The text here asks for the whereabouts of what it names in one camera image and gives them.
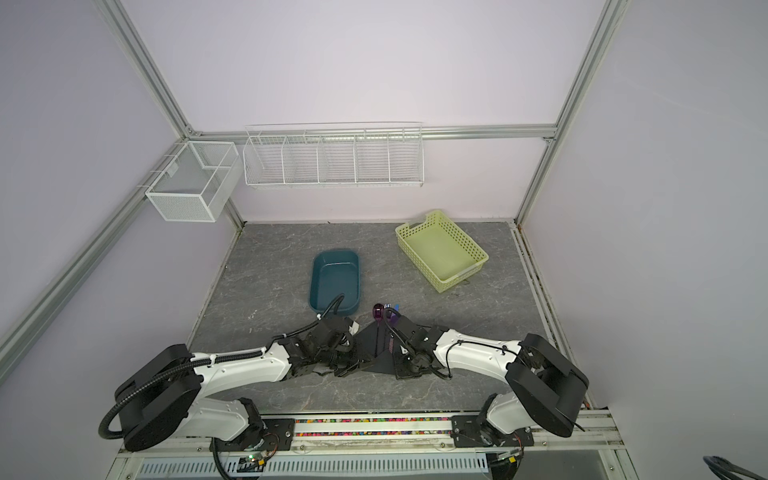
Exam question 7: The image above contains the white wire wall rack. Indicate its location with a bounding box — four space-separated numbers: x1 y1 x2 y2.
242 122 425 188

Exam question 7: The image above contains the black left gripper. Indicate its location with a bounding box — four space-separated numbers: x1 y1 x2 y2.
318 338 377 377

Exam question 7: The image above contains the black cable bottom right corner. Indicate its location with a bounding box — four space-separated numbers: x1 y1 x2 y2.
703 455 768 480

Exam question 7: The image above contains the white mesh wall basket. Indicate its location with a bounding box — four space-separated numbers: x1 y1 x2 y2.
145 141 244 223

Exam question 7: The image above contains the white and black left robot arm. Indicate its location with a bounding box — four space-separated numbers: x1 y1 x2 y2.
98 294 361 452

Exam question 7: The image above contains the aluminium enclosure frame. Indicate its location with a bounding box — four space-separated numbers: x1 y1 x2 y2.
0 0 631 385

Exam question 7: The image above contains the purple metallic spoon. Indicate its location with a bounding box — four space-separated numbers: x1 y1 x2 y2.
372 303 386 345

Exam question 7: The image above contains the teal plastic cutlery bin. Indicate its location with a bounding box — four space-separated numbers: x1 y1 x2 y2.
309 249 361 316

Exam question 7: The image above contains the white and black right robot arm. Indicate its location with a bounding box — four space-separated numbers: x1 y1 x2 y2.
373 304 589 447

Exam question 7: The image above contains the light green perforated plastic basket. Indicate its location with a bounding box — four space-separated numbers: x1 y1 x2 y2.
395 210 489 293

